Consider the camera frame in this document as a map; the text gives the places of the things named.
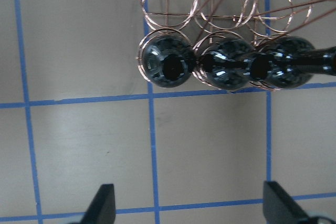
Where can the dark wine bottle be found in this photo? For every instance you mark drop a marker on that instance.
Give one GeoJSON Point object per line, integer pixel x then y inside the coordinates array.
{"type": "Point", "coordinates": [290, 62]}
{"type": "Point", "coordinates": [167, 61]}
{"type": "Point", "coordinates": [219, 65]}

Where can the copper wire bottle basket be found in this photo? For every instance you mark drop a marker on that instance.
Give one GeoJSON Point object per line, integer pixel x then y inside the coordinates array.
{"type": "Point", "coordinates": [258, 22]}

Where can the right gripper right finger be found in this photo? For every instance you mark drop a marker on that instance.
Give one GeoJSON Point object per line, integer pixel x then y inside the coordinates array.
{"type": "Point", "coordinates": [279, 206]}

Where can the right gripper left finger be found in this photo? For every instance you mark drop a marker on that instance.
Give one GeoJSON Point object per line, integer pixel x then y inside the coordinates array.
{"type": "Point", "coordinates": [102, 207]}

